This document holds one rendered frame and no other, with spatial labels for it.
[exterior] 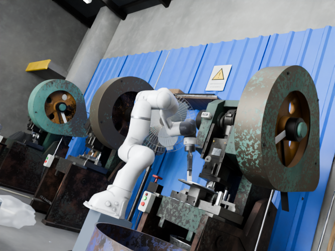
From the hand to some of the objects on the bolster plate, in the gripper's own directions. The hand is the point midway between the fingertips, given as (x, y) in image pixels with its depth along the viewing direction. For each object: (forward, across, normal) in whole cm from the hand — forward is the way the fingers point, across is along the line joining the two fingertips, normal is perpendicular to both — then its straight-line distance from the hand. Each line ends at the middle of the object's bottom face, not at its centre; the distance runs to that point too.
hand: (189, 176), depth 204 cm
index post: (+18, +4, +18) cm, 26 cm away
